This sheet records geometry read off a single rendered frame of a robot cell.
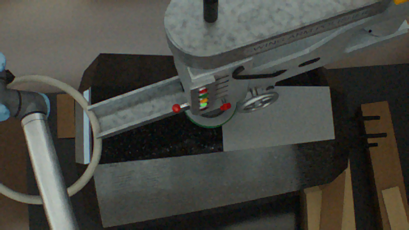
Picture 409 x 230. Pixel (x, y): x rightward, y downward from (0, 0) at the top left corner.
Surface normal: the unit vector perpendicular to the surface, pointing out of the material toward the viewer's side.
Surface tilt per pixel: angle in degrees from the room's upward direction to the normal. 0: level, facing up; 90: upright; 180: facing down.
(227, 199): 45
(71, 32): 0
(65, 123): 0
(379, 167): 0
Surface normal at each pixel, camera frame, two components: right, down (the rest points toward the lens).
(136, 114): 0.02, -0.27
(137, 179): 0.07, 0.49
